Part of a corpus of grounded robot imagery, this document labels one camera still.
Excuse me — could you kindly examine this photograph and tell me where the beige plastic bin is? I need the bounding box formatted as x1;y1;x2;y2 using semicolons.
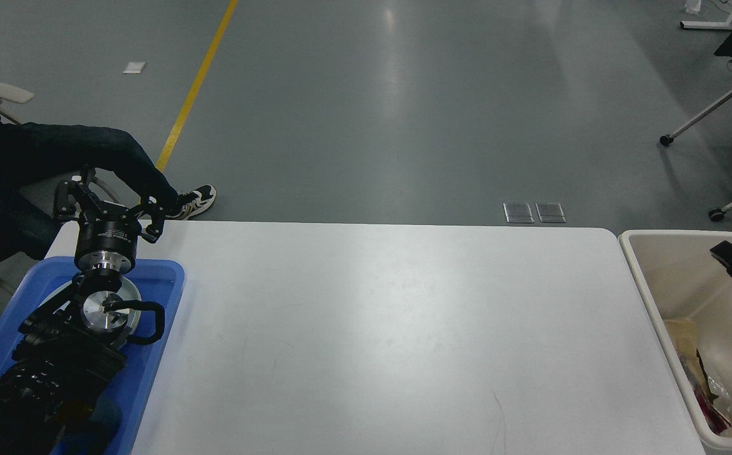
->
619;230;732;454

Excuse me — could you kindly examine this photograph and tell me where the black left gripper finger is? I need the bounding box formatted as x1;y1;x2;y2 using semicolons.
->
131;189;165;244
53;176;109;224

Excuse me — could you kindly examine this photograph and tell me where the crushed red can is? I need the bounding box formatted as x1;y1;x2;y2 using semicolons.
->
685;368;732;437

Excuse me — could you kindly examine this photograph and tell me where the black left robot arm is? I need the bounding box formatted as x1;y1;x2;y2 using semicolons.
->
0;171;165;454

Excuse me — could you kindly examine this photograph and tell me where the brown paper bag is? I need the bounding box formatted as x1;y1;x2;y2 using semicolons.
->
663;318;699;363

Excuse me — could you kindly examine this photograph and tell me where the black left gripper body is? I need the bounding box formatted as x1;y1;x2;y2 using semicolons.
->
74;202;141;274

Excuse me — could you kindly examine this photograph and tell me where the seated person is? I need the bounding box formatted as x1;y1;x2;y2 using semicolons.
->
0;118;217;262

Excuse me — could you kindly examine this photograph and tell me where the blue plastic tray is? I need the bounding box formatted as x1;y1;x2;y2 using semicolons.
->
0;256;186;455

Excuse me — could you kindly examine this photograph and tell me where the floor outlet plate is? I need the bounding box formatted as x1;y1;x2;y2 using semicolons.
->
502;202;567;224

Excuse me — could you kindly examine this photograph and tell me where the white desk frame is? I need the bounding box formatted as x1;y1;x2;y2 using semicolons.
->
678;1;732;31

